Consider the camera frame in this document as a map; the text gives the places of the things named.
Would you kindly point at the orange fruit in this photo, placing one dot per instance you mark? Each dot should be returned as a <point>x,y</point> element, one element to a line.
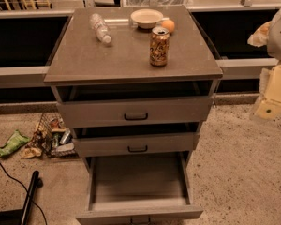
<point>169,25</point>

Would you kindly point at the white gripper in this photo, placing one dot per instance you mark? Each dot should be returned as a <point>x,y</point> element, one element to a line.
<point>280,37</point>

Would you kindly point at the wire basket with snacks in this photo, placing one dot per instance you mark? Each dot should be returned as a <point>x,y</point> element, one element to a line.
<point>52,137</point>

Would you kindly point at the middle grey drawer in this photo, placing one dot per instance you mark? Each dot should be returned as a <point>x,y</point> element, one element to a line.
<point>137,139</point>

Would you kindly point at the grey drawer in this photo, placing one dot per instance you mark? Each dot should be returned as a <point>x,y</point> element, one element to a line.
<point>138,190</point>
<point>126,104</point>
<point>137,139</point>

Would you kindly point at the green snack bag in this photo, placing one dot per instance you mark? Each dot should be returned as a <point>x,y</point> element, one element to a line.
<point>13,143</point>

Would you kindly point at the grey drawer cabinet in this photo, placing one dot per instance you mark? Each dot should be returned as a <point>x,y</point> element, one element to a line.
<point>82,60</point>

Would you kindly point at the orange patterned drink can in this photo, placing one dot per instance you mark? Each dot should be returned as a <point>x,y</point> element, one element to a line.
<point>159,46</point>

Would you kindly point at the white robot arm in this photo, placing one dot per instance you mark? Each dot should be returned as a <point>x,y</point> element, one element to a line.
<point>274,39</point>

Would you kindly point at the clear plastic water bottle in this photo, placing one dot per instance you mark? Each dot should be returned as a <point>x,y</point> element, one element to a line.
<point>101,28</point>

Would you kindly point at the top grey drawer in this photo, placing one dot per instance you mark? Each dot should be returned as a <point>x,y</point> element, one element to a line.
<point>126,104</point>

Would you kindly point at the clear plastic bin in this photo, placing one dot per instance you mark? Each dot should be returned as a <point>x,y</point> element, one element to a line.
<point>147,3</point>

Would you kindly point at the white bowl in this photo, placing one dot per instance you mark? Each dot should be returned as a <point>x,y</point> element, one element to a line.
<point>146,18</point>

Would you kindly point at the bottom grey drawer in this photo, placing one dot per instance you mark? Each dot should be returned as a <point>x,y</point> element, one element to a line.
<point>138,190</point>

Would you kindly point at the yellow crumpled snack bag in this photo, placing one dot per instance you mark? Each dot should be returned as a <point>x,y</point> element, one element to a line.
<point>31,152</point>

